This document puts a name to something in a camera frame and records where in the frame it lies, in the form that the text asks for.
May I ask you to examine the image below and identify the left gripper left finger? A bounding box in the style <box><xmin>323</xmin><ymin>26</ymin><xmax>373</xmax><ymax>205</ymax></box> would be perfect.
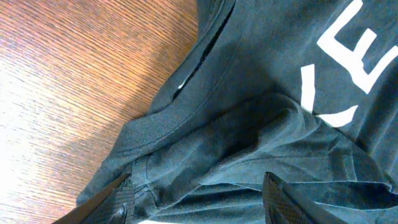
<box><xmin>53</xmin><ymin>174</ymin><xmax>130</xmax><ymax>224</ymax></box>

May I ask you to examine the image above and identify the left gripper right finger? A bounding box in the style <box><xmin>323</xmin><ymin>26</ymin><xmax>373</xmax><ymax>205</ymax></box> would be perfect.
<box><xmin>262</xmin><ymin>172</ymin><xmax>346</xmax><ymax>224</ymax></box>

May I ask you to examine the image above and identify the dark green Nike t-shirt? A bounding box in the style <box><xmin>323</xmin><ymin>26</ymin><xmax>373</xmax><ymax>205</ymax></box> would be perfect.
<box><xmin>77</xmin><ymin>0</ymin><xmax>397</xmax><ymax>223</ymax></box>

